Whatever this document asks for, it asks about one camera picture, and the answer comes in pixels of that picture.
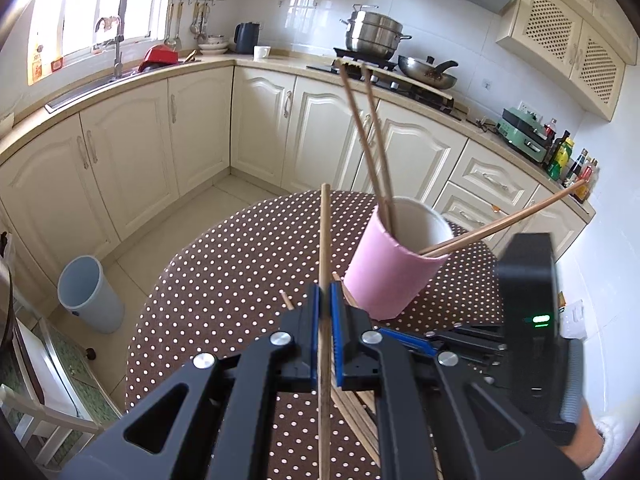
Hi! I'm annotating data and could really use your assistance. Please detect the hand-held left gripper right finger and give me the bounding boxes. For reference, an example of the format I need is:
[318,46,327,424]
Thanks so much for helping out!
[329,281,586,480]

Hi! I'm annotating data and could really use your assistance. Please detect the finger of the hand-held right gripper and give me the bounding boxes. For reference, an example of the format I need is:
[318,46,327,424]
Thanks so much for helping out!
[435,345,507,378]
[377,326,503,356]

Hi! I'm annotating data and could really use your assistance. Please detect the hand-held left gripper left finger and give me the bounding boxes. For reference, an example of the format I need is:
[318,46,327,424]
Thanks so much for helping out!
[60,284,323,480]

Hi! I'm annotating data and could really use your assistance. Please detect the pile of wooden chopsticks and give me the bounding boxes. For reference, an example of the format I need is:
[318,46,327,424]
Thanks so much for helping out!
[280,272,386,480]

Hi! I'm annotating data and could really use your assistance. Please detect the pink cylindrical cup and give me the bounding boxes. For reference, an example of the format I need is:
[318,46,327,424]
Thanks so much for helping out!
[344,196,455,322]

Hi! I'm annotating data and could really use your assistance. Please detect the wooden chopstick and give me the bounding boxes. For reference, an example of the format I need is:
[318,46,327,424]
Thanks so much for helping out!
[361,66,399,233]
[316,182,333,480]
[417,179,588,256]
[425,195,576,257]
[336,58,396,233]

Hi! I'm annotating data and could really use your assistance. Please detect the person's right forearm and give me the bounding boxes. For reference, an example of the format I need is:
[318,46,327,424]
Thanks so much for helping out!
[557,400,631,480]

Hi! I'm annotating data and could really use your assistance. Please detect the brown polka-dot tablecloth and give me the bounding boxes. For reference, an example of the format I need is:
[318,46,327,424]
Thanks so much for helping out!
[125,190,506,480]

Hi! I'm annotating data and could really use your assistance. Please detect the brown sauce bottle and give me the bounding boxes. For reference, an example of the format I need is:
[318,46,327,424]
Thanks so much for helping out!
[575,159,600,205]

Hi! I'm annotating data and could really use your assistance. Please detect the dark sauce bottle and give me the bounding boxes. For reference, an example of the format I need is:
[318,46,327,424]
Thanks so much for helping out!
[564,149,588,188]

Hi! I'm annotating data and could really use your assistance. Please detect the green bottle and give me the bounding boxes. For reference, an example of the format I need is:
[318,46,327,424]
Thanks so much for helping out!
[546,137,575,181]

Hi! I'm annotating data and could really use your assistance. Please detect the green electric cooker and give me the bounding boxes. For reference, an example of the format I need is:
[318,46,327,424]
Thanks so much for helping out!
[500,107,553,163]

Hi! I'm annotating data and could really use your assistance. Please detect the black gas stove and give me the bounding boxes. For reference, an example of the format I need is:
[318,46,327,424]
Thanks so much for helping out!
[306,47,463,121]

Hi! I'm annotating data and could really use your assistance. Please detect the green patterned floor mat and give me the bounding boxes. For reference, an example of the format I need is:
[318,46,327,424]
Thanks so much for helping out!
[0,330,123,461]

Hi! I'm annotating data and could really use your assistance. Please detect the grey-blue trash bin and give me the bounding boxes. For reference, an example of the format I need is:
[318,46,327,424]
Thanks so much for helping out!
[57,255,125,335]

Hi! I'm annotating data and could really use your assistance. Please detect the metal wok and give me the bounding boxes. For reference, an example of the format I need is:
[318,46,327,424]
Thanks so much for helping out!
[397,55,459,90]

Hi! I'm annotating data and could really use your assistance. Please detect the large cream lattice cabinet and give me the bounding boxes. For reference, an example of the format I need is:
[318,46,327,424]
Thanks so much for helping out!
[495,0,628,122]

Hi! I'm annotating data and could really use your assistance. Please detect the cream base cabinets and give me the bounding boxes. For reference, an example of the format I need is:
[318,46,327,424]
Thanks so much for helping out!
[0,52,598,291]

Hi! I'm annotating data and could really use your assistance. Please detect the white storage rack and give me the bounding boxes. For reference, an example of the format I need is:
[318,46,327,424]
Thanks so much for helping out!
[0,305,123,468]

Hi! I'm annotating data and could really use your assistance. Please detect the stainless steel steamer pot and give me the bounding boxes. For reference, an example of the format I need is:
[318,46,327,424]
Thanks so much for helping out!
[340,4,413,61]

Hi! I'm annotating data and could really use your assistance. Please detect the dark electric kettle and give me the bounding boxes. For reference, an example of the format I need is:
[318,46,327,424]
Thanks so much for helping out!
[234,21,261,55]

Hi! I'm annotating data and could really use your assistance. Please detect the red pot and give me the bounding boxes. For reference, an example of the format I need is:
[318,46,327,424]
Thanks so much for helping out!
[137,44,180,73]

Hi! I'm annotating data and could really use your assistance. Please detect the hanging metal spatula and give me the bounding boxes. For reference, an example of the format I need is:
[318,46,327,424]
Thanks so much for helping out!
[189,2,208,43]

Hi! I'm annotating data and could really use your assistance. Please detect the stainless steel sink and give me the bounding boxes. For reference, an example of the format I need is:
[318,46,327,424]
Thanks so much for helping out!
[44,57,201,113]

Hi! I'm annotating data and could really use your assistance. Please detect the hanging metal ladle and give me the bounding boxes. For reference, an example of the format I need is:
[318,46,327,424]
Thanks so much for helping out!
[164,2,182,48]

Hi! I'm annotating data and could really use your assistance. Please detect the metal sink faucet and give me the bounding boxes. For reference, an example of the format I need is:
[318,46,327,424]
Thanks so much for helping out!
[95,15,126,81]

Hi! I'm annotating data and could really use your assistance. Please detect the orange bottle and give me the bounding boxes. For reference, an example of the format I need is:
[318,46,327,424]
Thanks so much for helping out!
[30,32,46,83]

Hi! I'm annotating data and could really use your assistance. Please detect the kitchen window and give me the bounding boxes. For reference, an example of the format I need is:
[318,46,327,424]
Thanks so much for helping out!
[20,0,178,61]

